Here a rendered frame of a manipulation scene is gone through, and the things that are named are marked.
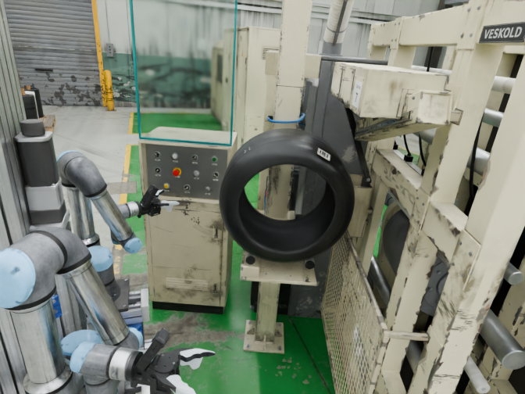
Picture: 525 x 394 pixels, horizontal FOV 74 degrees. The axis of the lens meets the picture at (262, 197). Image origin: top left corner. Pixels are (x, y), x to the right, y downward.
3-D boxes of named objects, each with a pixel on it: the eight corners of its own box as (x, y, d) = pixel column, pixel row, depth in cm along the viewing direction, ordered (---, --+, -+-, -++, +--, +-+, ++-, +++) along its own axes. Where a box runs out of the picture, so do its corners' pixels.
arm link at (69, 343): (112, 356, 117) (108, 326, 112) (89, 392, 105) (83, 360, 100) (80, 351, 119) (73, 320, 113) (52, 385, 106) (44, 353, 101)
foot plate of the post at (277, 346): (246, 320, 249) (246, 316, 248) (283, 324, 249) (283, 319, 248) (243, 350, 225) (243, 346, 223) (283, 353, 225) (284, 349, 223)
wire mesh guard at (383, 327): (320, 309, 222) (337, 212, 194) (323, 309, 222) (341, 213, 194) (348, 464, 139) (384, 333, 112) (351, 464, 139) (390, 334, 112)
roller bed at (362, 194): (330, 219, 207) (337, 173, 195) (354, 221, 207) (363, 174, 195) (335, 235, 189) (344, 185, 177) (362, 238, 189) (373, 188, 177)
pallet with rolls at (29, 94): (11, 121, 726) (3, 83, 695) (55, 121, 760) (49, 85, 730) (2, 135, 628) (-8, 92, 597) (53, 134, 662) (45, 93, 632)
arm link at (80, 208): (81, 275, 155) (62, 159, 134) (70, 260, 165) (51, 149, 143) (108, 266, 163) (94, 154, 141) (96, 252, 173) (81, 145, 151)
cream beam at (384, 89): (329, 94, 165) (333, 61, 159) (381, 98, 165) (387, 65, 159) (356, 117, 109) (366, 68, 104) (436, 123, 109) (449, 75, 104)
